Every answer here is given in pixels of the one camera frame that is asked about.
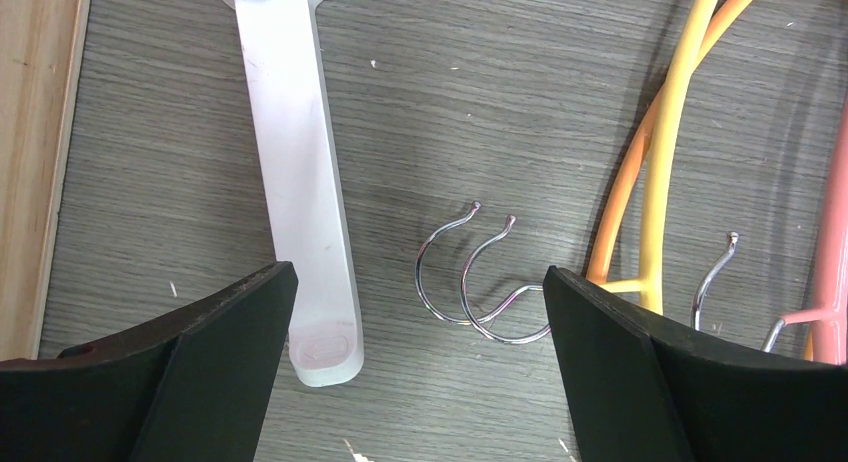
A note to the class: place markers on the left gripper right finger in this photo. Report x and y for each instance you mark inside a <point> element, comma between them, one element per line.
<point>643,387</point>

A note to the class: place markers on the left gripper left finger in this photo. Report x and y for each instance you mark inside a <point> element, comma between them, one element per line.
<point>191,385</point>

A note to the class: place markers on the yellow plastic hanger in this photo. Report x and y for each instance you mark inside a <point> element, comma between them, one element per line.
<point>651,151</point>

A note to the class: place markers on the orange plastic hanger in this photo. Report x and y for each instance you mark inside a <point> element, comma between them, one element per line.
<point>653,146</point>

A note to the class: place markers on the silver metal clothes rack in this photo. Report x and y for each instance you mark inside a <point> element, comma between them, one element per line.
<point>290,111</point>

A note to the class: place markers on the wooden clothes rack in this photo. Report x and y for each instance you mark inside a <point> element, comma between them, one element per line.
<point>42,43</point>

